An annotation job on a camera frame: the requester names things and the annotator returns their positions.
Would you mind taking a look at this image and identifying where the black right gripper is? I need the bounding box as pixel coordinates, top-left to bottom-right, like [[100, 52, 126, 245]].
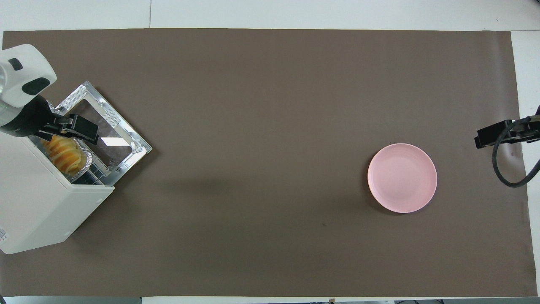
[[475, 106, 540, 149]]

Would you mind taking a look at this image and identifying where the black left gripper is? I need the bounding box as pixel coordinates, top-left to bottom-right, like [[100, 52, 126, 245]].
[[0, 96, 100, 145]]

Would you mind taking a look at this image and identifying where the aluminium foil tray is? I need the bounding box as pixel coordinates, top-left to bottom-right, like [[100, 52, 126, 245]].
[[32, 134, 94, 183]]

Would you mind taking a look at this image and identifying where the sliced golden bread loaf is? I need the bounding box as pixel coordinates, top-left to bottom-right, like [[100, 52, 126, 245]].
[[42, 135, 84, 176]]

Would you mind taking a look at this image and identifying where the white toaster oven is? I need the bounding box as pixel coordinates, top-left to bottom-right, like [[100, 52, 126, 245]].
[[0, 122, 115, 255]]

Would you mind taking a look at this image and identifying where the pink round plate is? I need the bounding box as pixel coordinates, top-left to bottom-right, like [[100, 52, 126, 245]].
[[367, 143, 437, 214]]

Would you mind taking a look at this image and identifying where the brown table mat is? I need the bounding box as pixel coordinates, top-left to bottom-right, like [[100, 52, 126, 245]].
[[0, 28, 538, 298]]

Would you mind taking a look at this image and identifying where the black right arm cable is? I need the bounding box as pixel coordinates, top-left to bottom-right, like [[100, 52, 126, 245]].
[[493, 120, 540, 188]]

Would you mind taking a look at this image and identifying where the glass oven door silver frame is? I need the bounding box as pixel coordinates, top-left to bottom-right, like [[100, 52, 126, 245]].
[[54, 81, 153, 186]]

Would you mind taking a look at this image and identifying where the metal oven wire rack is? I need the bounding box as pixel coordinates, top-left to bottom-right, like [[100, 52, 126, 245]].
[[76, 163, 108, 186]]

